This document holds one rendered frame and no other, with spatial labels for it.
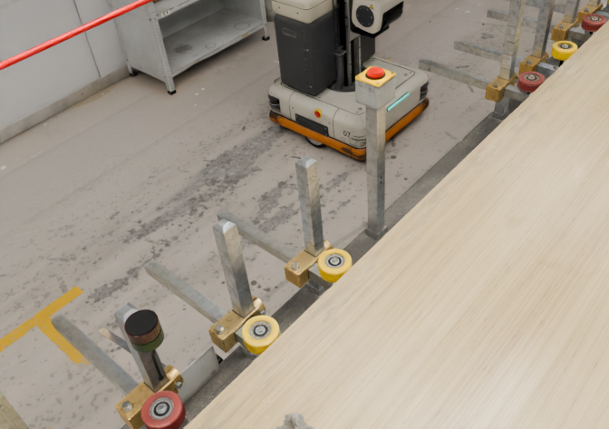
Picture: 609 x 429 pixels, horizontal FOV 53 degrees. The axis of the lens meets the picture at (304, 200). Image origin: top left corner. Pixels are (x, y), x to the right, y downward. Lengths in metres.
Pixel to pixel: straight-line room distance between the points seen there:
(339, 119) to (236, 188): 0.63
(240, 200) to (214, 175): 0.27
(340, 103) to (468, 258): 1.80
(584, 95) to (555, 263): 0.73
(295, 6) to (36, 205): 1.65
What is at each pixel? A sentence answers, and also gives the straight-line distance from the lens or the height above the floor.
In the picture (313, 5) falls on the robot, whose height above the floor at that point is 0.77.
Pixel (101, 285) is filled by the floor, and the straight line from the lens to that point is 2.82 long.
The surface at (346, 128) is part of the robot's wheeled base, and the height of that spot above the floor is 0.23.
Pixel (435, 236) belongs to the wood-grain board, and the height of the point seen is 0.90.
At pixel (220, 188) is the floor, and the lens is 3.12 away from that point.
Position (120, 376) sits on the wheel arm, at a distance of 1.39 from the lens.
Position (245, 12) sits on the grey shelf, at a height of 0.15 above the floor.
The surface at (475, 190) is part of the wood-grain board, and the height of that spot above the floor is 0.90.
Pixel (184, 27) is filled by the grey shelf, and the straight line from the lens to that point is 4.48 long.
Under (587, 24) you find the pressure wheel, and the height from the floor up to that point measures 0.90.
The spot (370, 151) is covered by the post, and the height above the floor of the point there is 1.01.
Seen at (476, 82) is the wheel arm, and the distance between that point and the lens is 2.20.
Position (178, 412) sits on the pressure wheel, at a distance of 1.25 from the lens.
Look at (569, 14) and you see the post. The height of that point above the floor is 0.89.
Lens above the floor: 1.95
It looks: 41 degrees down
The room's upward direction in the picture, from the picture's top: 6 degrees counter-clockwise
